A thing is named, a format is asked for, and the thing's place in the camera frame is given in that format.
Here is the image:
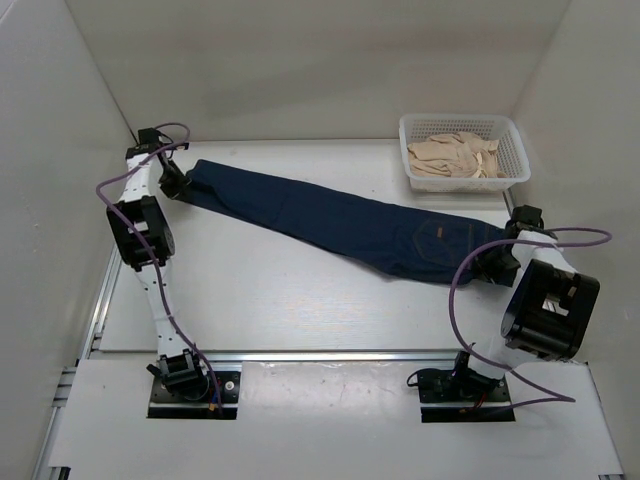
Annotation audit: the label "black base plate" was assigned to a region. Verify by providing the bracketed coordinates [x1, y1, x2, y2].
[147, 367, 242, 421]
[406, 368, 515, 424]

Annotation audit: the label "white plastic basket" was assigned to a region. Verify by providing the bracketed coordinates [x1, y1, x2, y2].
[399, 114, 531, 193]

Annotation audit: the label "aluminium front rail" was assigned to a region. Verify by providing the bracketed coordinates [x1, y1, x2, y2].
[205, 349, 458, 363]

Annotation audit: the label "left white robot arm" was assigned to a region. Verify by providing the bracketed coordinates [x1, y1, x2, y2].
[96, 122, 213, 402]

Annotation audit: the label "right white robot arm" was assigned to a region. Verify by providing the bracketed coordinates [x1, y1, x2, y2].
[445, 205, 600, 400]

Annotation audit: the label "beige trousers in basket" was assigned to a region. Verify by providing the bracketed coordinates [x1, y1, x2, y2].
[407, 131, 506, 179]

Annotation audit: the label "dark blue denim trousers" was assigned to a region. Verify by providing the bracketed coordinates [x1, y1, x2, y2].
[180, 160, 504, 285]

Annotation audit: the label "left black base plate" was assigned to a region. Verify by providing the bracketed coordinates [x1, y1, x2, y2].
[147, 367, 242, 421]

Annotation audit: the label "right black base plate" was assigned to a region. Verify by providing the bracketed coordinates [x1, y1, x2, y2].
[406, 368, 515, 424]

